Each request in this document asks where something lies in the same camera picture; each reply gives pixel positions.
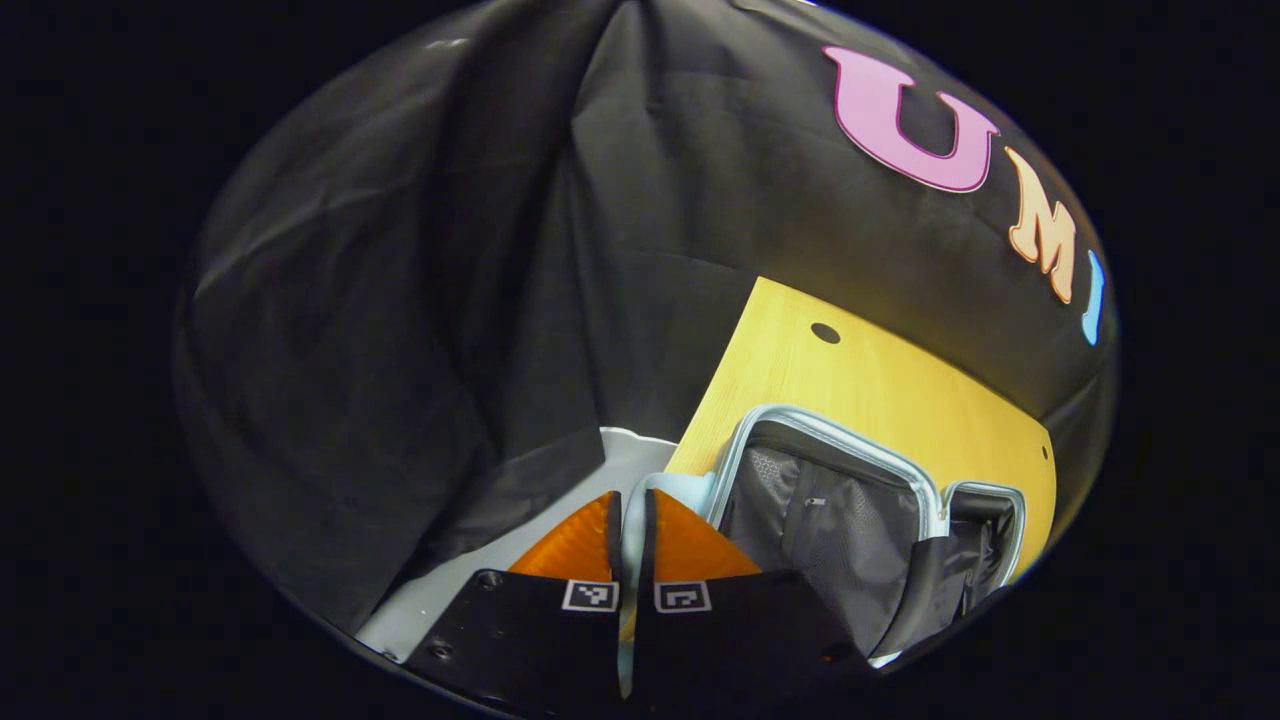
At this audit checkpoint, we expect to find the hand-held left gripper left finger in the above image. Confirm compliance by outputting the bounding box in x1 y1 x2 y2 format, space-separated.
405 490 622 720

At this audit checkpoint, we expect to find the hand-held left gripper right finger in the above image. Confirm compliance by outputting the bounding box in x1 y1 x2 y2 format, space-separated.
635 488 872 720

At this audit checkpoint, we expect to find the light blue suitcase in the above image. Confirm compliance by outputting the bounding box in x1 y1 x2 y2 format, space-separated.
618 403 1031 701

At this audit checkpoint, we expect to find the black backdrop cloth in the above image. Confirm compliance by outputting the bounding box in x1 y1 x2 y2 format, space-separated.
170 0 1121 641

